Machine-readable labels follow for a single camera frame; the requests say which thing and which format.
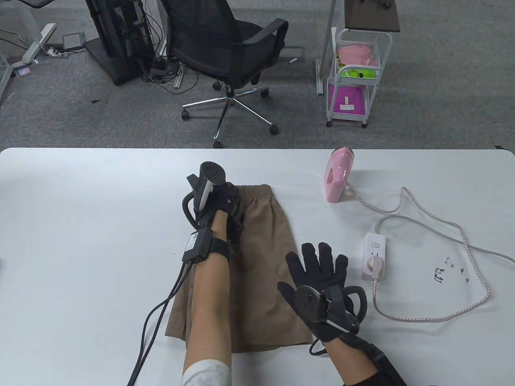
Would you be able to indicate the person's right hand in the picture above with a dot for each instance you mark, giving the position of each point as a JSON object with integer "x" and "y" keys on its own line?
{"x": 322, "y": 273}

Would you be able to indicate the person's left hand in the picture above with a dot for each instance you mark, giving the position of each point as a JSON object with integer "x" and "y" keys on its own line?
{"x": 219, "y": 201}

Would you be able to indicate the brown shorts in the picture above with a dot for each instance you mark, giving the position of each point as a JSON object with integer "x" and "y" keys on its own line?
{"x": 265, "y": 249}

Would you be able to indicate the pink electric iron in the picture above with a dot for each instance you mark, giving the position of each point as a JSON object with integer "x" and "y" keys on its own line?
{"x": 336, "y": 181}

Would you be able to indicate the person's left forearm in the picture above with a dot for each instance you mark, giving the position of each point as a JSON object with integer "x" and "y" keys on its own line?
{"x": 209, "y": 301}

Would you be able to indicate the black left hand tracker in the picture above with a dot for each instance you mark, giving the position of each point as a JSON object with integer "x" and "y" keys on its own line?
{"x": 211, "y": 173}

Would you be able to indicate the black hand tracker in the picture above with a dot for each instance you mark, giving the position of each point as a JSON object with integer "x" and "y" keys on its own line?
{"x": 310, "y": 301}
{"x": 211, "y": 173}

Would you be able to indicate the black right hand tracker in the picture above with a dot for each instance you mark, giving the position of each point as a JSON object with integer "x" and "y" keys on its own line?
{"x": 310, "y": 301}

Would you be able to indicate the black labelled wrist box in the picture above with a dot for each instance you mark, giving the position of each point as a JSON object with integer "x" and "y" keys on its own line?
{"x": 195, "y": 245}

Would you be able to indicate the black plain wrist box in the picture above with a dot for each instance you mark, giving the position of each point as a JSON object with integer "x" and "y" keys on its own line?
{"x": 386, "y": 366}

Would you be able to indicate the white table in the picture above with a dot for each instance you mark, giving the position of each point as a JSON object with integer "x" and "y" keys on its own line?
{"x": 80, "y": 201}

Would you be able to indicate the person's white lace sleeve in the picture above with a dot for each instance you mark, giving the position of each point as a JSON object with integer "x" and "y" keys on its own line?
{"x": 207, "y": 374}

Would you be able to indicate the magenta box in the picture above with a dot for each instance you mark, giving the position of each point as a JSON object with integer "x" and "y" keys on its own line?
{"x": 346, "y": 98}

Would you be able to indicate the black office chair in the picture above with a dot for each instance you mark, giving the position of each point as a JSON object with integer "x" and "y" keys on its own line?
{"x": 217, "y": 36}

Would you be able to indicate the green plastic item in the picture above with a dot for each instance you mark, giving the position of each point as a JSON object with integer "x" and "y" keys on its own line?
{"x": 356, "y": 73}

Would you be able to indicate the white rolling cart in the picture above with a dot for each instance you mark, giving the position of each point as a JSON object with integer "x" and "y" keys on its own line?
{"x": 372, "y": 92}

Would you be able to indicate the black equipment tower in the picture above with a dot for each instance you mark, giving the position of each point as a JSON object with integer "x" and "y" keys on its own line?
{"x": 120, "y": 40}

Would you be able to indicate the pink cloth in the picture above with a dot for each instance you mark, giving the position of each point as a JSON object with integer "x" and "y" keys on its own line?
{"x": 354, "y": 54}

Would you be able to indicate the grey flat box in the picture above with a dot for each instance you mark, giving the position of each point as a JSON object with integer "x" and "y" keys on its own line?
{"x": 73, "y": 41}

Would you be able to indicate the white floor power strip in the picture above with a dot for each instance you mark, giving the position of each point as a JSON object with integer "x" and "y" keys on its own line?
{"x": 53, "y": 51}

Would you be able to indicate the dark brown desk top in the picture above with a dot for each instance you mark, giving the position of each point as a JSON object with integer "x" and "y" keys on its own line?
{"x": 370, "y": 14}

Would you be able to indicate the white desk foot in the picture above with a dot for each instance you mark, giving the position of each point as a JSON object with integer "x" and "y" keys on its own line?
{"x": 38, "y": 42}

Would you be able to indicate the white metal frame leg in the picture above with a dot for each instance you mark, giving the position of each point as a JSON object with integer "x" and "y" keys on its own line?
{"x": 326, "y": 40}

